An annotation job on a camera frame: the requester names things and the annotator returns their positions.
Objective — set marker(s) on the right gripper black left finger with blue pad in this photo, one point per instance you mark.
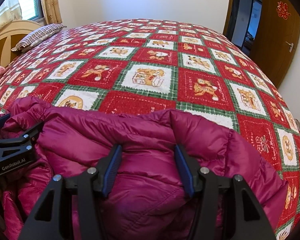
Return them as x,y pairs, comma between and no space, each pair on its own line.
52,215

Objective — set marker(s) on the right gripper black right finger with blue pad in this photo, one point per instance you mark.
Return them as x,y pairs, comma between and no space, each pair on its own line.
243,215

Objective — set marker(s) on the magenta quilted down jacket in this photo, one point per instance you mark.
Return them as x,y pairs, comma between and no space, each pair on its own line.
147,200

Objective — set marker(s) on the beige wooden headboard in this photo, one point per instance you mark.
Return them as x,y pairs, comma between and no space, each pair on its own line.
10,35

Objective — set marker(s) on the striped grey pillow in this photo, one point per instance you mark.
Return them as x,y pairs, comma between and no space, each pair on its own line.
37,36

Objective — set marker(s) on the sheer white lace curtain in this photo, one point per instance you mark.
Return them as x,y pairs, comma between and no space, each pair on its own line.
10,10

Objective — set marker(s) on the red green patchwork bedspread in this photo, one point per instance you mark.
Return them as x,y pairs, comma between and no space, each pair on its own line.
138,67

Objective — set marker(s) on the beige patterned curtain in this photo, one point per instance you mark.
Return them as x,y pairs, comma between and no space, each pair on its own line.
51,11

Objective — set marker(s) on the brown wooden door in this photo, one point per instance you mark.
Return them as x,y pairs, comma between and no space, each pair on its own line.
270,51

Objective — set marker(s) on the red double happiness sticker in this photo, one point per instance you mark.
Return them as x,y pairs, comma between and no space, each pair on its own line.
283,10

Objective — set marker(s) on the window with dark frame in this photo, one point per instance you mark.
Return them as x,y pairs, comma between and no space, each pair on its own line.
31,10

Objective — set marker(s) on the silver door handle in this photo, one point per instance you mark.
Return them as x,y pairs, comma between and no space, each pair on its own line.
291,46

